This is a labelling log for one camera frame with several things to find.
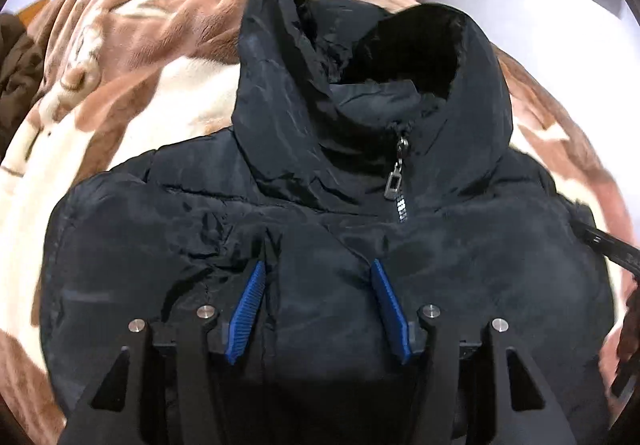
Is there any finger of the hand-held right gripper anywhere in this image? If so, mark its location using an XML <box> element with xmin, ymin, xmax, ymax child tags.
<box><xmin>570</xmin><ymin>211</ymin><xmax>640</xmax><ymax>274</ymax></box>
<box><xmin>609</xmin><ymin>347</ymin><xmax>640</xmax><ymax>406</ymax></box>

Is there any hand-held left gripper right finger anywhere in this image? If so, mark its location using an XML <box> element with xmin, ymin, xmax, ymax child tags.
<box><xmin>369</xmin><ymin>259</ymin><xmax>581</xmax><ymax>445</ymax></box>

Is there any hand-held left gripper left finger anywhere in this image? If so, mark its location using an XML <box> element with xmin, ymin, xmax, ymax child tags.
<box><xmin>59</xmin><ymin>260</ymin><xmax>266</xmax><ymax>445</ymax></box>

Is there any black puffer jacket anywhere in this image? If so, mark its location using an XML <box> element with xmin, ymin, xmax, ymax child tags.
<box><xmin>39</xmin><ymin>0</ymin><xmax>632</xmax><ymax>445</ymax></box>

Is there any brown and cream printed blanket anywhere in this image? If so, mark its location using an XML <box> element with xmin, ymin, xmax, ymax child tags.
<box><xmin>0</xmin><ymin>0</ymin><xmax>640</xmax><ymax>441</ymax></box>

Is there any brown puffer jacket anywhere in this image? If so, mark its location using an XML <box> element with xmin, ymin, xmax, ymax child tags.
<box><xmin>0</xmin><ymin>12</ymin><xmax>48</xmax><ymax>126</ymax></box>

